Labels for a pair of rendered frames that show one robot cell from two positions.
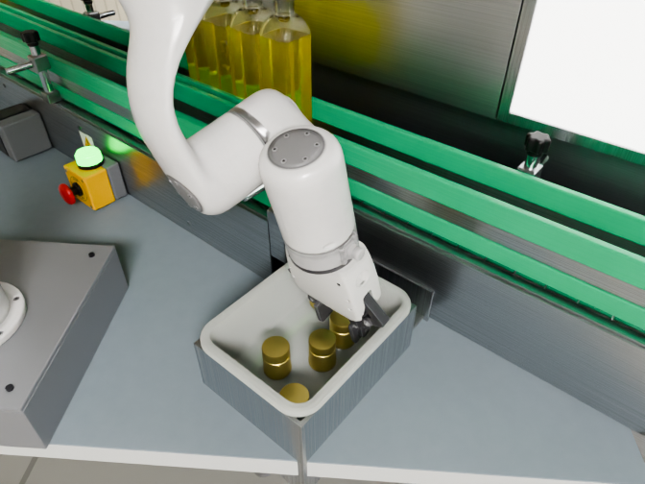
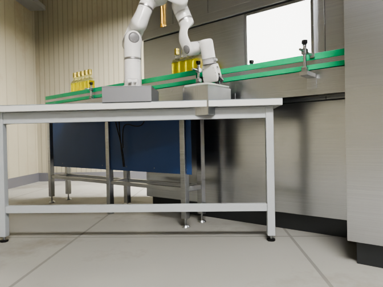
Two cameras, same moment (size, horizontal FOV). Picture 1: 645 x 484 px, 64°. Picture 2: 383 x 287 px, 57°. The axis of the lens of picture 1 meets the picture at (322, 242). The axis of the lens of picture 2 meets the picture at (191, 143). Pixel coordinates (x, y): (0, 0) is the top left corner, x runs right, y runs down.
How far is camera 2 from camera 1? 1.71 m
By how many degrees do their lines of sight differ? 39
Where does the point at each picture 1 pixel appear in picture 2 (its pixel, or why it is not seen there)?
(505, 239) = (247, 72)
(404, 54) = (224, 64)
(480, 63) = (239, 58)
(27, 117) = not seen: hidden behind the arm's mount
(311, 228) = (208, 50)
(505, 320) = (250, 89)
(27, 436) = (149, 95)
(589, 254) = (260, 65)
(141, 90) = (183, 31)
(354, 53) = not seen: hidden behind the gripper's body
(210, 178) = (191, 44)
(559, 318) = (259, 80)
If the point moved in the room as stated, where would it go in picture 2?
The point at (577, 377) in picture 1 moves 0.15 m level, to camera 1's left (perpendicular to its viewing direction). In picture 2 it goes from (266, 93) to (239, 93)
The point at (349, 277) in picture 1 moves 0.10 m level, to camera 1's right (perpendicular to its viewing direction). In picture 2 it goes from (215, 65) to (233, 65)
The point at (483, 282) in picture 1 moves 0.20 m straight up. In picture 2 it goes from (244, 82) to (243, 47)
